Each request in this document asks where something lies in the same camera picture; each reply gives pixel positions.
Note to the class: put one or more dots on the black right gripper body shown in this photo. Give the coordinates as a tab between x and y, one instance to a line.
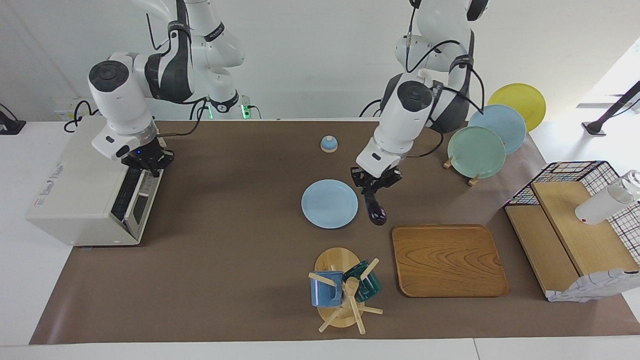
150	159

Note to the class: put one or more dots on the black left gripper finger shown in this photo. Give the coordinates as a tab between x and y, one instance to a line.
366	191
381	188

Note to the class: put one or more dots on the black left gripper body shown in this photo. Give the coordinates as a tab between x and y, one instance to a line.
375	180

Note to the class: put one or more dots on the dark purple eggplant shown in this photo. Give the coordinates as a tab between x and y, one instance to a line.
376	212

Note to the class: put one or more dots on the glass oven door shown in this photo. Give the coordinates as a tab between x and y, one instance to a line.
137	207

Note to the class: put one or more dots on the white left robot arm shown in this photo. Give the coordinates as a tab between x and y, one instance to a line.
405	120

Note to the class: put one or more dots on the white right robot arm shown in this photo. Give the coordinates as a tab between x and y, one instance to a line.
120	100

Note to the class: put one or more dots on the cream toaster oven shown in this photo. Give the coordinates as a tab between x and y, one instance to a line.
75	190

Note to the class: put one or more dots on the small blue bell wooden knob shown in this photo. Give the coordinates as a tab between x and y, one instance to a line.
329	144

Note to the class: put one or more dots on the wooden mug tree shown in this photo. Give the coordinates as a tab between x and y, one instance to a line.
335	260

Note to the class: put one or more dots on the wooden plate rack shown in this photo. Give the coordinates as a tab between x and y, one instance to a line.
473	180

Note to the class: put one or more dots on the dark green mug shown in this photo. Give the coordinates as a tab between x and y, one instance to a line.
367	287

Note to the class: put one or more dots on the wooden serving tray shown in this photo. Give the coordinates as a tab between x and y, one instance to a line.
450	260

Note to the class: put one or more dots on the pale green racked plate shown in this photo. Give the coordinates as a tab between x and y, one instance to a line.
475	152

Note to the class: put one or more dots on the brown table mat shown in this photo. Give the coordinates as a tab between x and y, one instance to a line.
225	250

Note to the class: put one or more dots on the blue mug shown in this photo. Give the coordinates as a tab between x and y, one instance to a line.
322	292

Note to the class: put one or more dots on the light blue racked plate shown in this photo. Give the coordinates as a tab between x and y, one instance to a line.
505	125

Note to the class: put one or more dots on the yellow racked plate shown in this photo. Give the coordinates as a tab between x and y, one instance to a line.
520	97

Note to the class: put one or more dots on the wooden step shelf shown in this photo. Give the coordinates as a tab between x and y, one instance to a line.
580	235

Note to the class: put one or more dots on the white cup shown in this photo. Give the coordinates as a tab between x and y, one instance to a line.
600	207

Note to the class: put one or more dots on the black stand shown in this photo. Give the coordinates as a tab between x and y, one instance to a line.
595	129

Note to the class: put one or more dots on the white patterned cloth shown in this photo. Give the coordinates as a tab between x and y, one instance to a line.
585	290

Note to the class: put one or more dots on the black clamp mount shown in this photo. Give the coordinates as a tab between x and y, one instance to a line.
10	126

